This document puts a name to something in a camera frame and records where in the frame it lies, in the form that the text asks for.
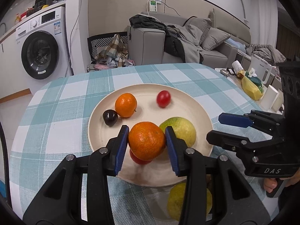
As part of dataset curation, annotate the person's right hand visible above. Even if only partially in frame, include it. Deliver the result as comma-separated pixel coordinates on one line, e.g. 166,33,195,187
263,167,300,194

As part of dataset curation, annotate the grey cushion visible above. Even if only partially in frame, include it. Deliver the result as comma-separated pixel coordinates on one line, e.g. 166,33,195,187
201,27,231,51

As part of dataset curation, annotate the red tomato in plate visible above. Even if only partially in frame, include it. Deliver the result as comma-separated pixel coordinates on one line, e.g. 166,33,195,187
130,149,153,165

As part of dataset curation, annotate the teal checked tablecloth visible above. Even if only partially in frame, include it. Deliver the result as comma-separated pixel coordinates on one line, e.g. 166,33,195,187
9,63,271,224

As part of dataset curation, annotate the cream round plate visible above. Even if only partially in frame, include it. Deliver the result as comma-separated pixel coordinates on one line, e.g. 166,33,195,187
88,84,213,187

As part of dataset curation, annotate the red tomato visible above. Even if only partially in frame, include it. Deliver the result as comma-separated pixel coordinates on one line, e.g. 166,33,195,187
130,149,153,165
156,90,171,108

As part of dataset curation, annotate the plaid cloth in basket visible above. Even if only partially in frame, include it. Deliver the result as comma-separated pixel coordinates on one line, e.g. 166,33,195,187
96,34,129,68

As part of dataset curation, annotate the black laundry basket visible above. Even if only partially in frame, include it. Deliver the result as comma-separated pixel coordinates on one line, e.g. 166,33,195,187
87,31,128,62

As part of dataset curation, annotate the white washing machine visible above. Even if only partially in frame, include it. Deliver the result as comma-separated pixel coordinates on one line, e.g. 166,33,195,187
16,6,70,80

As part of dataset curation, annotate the dark purple plum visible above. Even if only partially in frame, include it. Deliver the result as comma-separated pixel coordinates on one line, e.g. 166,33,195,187
102,109,118,127

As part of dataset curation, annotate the grey sofa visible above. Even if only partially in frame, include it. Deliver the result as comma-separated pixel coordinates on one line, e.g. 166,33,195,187
141,9,251,68

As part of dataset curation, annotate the yellow snack bag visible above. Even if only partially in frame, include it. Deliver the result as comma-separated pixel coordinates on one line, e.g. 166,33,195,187
241,75,264,101

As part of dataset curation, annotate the orange mandarin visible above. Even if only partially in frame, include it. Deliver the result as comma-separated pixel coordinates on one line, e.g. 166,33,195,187
128,121,166,161
114,93,137,118

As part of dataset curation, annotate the orange mandarin in plate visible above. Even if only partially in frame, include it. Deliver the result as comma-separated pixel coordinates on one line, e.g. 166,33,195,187
114,93,137,118

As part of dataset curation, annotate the black jacket on sofa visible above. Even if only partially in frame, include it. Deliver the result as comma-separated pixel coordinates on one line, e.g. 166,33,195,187
127,14,186,66

